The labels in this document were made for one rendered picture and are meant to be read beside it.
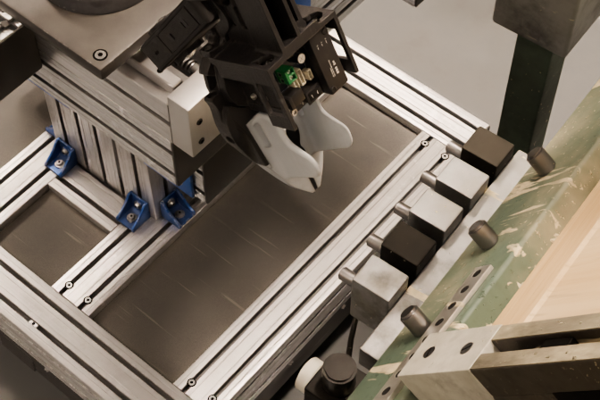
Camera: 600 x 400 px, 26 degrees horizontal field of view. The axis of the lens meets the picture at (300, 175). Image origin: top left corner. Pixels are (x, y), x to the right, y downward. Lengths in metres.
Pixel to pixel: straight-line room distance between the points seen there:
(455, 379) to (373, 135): 1.18
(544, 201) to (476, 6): 1.44
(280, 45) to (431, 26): 2.01
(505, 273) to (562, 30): 0.47
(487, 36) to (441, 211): 1.25
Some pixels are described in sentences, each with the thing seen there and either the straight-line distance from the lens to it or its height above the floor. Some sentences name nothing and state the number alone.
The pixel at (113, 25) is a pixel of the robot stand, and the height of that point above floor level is 1.04.
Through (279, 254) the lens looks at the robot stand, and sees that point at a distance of 2.26.
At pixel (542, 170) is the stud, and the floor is 0.87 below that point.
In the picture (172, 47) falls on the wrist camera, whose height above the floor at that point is 1.41.
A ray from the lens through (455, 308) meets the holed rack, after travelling 1.42.
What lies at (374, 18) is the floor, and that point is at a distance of 2.87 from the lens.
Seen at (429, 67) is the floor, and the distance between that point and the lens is 2.79.
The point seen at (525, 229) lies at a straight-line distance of 1.48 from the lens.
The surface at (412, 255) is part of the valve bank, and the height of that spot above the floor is 0.77.
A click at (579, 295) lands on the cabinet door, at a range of 1.35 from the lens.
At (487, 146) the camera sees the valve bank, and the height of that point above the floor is 0.76.
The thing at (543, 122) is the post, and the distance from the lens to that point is 2.06.
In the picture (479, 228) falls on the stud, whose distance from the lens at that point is 1.50.
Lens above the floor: 2.13
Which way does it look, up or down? 55 degrees down
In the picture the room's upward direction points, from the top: straight up
